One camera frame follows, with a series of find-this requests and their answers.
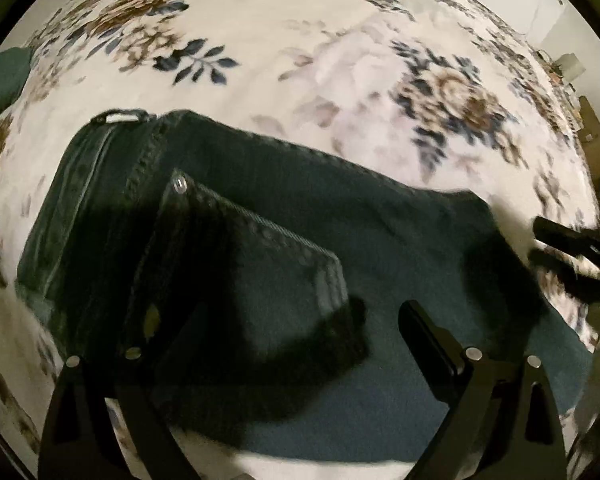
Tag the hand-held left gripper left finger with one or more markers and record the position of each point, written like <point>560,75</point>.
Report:
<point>177,332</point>

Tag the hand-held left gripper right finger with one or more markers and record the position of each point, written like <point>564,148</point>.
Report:
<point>422,332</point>

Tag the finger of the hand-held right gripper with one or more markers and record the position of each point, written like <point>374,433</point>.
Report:
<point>565,234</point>
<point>562,269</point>

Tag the dark green denim pants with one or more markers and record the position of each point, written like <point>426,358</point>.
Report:
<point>290,220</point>

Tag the brown cardboard box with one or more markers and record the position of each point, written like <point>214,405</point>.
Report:
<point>597,135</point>

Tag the white floral blanket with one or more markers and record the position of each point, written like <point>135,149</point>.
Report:
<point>300,70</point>

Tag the green cloth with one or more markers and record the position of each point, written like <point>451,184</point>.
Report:
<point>2,80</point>

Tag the white wall socket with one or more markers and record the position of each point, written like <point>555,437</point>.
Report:
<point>570,66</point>

